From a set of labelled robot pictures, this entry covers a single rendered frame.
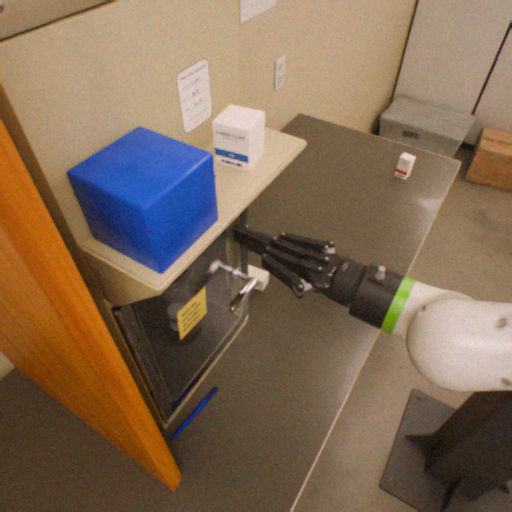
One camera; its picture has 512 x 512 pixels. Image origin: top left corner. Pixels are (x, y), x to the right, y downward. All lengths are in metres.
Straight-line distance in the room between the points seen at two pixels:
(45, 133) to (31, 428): 0.76
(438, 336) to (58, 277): 0.38
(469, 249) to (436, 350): 2.36
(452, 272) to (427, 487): 1.23
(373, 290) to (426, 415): 1.49
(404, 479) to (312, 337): 1.04
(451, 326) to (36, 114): 0.45
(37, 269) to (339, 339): 0.83
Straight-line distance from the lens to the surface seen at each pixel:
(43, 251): 0.33
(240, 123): 0.51
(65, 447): 1.00
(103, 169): 0.41
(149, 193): 0.37
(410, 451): 1.99
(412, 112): 3.41
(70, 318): 0.38
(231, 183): 0.51
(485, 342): 0.49
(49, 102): 0.41
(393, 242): 1.30
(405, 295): 0.62
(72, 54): 0.41
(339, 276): 0.64
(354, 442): 1.96
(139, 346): 0.64
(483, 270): 2.75
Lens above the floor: 1.82
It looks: 48 degrees down
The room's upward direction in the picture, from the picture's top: straight up
